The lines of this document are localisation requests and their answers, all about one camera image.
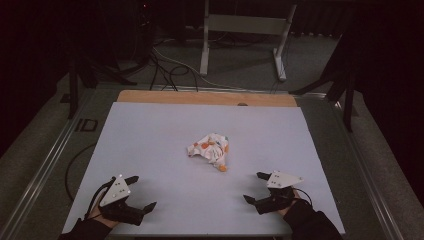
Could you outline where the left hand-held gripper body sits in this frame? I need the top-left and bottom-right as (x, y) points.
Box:
(99, 174), (145, 227)

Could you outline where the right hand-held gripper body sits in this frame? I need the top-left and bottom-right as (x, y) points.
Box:
(254, 170), (304, 215)

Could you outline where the white fruit print garment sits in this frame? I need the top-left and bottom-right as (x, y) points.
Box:
(186, 133), (231, 173)

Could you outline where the person's right hand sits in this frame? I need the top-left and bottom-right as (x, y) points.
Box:
(278, 189), (301, 217)

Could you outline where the person's left hand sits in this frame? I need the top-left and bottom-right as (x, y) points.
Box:
(89, 204), (118, 229)

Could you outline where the pale table cover sheet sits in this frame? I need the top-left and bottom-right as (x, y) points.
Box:
(62, 101), (346, 236)

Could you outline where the black tripod stand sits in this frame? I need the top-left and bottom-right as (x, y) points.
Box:
(65, 46), (138, 120)
(289, 33), (357, 133)

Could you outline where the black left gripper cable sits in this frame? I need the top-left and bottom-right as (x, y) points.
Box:
(84, 178), (116, 220)

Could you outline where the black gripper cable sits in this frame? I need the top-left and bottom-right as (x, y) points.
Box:
(84, 178), (116, 220)
(292, 187), (314, 206)

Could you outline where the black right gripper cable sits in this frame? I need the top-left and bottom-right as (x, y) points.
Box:
(292, 187), (314, 206)

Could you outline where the black looped floor cable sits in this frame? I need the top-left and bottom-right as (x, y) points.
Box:
(64, 143), (98, 203)

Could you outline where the aluminium floor rail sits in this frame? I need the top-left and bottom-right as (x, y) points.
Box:
(328, 96), (405, 240)
(0, 89), (98, 240)

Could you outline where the black floor cable bundle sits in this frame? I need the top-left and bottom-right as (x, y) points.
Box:
(148, 46), (201, 93)

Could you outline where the white floor cable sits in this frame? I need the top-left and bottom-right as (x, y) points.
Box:
(152, 46), (249, 91)

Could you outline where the white metal stand frame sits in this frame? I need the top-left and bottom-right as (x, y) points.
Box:
(199, 0), (298, 83)

